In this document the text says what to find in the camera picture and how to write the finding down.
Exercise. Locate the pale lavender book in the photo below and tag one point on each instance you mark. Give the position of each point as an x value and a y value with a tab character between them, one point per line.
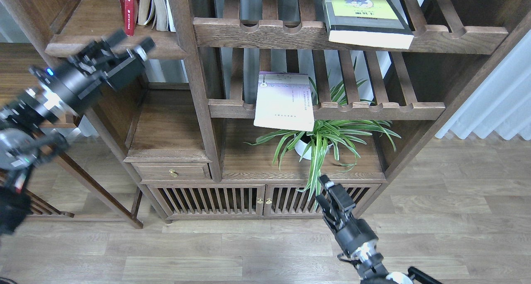
284	101

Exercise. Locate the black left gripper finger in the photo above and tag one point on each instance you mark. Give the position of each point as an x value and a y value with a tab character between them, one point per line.
98	56
127	66

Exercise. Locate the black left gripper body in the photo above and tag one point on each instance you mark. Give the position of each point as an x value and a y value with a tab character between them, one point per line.
73	86

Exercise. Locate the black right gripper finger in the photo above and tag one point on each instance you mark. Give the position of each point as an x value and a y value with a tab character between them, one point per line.
337	195
330	215

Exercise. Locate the yellow and grey thick book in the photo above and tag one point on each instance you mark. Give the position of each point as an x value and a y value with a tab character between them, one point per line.
371	23

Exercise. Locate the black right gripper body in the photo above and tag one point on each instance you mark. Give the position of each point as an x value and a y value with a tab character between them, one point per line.
355	237

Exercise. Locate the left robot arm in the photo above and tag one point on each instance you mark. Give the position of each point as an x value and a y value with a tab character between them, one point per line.
21	152

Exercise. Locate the white plant pot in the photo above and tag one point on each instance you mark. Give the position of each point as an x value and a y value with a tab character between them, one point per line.
303	146

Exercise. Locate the spider plant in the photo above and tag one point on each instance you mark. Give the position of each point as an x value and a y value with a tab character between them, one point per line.
346	133

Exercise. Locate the upright white books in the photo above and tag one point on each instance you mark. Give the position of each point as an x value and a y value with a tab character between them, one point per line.
163	18

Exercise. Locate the brass drawer knob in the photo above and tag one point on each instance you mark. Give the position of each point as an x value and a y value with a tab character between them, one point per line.
173	173

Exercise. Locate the upright beige book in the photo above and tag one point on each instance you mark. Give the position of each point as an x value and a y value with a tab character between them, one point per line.
145	13

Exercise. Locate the dark wooden bookshelf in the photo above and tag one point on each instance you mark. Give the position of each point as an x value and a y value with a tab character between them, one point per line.
200	128

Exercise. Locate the red book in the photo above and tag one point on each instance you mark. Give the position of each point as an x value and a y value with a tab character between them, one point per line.
129	9

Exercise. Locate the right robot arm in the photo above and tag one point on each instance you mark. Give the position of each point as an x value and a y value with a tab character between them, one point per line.
372	271

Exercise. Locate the white curtain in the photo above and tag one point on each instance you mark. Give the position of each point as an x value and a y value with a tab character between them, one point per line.
502	103

